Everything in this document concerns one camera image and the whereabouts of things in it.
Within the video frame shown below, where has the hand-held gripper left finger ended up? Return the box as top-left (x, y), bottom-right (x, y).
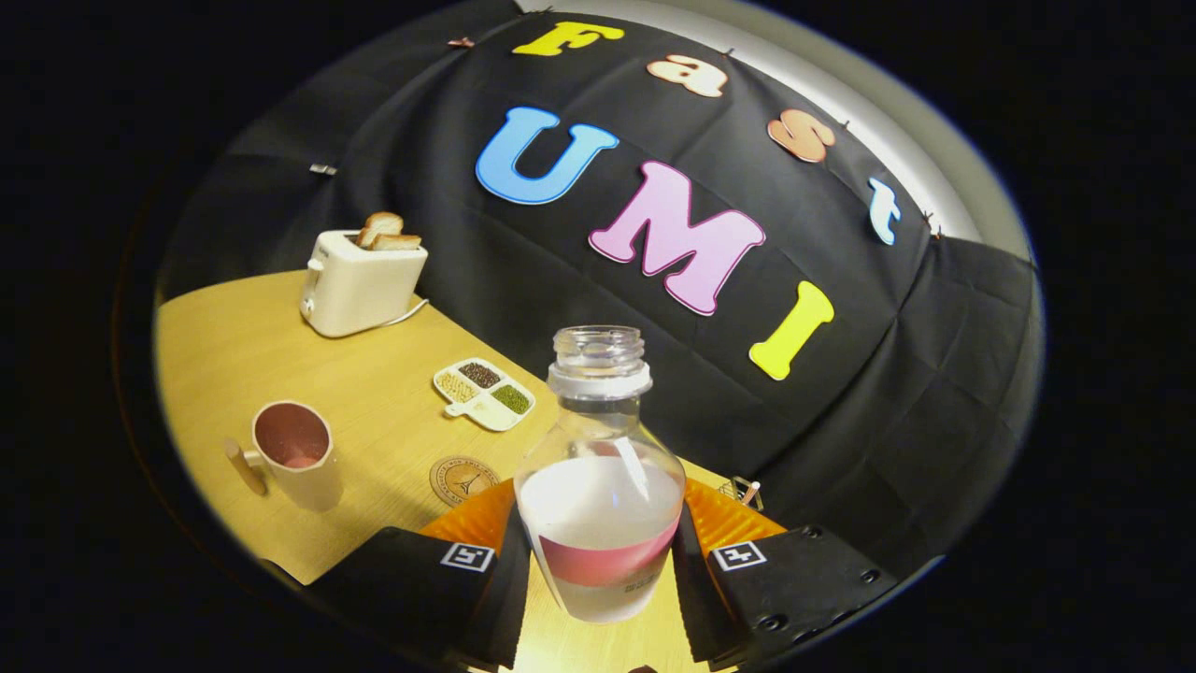
top-left (308, 479), bottom-right (534, 669)

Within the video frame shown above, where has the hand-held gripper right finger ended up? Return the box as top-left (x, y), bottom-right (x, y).
top-left (671, 479), bottom-right (900, 669)

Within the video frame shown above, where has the clear juice bottle pink label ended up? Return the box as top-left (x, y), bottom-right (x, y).
top-left (514, 325), bottom-right (688, 624)

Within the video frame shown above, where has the round wooden coaster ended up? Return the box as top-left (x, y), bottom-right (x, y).
top-left (430, 455), bottom-right (503, 508)

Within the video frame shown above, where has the cream cup wooden handle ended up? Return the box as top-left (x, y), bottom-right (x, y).
top-left (224, 400), bottom-right (344, 513)

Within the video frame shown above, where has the white divided grain tray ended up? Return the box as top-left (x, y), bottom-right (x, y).
top-left (433, 358), bottom-right (537, 433)

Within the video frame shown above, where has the black backdrop cloth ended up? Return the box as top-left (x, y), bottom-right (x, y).
top-left (154, 0), bottom-right (1046, 580)

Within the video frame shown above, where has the cream toaster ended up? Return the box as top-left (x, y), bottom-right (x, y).
top-left (300, 230), bottom-right (429, 338)

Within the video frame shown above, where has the wooden table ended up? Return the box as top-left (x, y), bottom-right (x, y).
top-left (154, 271), bottom-right (739, 673)

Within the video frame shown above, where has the metal wire basket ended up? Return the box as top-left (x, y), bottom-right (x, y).
top-left (718, 476), bottom-right (765, 512)

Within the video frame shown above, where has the white toaster cable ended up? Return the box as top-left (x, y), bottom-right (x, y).
top-left (378, 297), bottom-right (431, 328)

